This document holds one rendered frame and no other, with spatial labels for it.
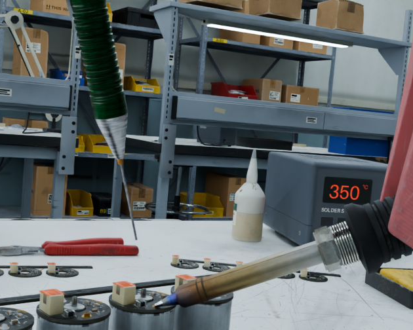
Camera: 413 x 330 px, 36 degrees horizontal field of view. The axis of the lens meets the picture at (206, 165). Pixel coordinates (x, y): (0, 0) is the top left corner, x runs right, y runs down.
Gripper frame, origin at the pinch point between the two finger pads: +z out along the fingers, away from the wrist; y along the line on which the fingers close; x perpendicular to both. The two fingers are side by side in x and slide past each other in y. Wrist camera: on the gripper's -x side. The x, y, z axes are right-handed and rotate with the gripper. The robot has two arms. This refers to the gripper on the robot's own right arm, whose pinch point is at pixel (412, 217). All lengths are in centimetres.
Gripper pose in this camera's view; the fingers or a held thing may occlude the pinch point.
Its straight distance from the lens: 22.8
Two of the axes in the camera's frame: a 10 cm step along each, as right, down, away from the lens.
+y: -1.1, 0.6, -9.9
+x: 8.2, 5.7, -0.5
